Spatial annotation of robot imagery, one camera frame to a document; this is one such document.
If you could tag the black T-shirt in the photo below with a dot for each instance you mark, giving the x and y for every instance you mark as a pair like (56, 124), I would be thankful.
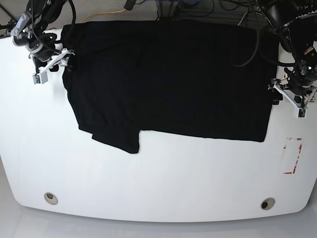
(174, 77)

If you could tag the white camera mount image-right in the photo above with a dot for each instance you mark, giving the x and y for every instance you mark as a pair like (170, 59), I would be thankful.
(292, 96)

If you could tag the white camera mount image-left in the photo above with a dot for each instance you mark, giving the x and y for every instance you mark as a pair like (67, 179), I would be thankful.
(41, 68)

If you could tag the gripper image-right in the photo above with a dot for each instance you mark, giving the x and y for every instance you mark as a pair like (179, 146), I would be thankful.
(297, 83)

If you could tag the table cable grommet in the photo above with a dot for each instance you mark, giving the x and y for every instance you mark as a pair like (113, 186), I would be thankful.
(268, 203)
(51, 198)

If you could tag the right table cable grommet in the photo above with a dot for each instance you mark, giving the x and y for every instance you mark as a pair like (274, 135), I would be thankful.
(268, 203)

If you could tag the left table cable grommet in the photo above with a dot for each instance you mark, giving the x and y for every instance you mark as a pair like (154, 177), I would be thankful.
(51, 198)

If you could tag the black cable bundle floor left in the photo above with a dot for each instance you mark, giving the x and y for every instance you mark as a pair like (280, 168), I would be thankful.
(10, 11)

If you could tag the red tape rectangle marking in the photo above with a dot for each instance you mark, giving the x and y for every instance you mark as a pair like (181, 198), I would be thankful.
(290, 155)

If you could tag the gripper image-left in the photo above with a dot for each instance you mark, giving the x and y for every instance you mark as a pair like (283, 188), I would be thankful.
(43, 47)

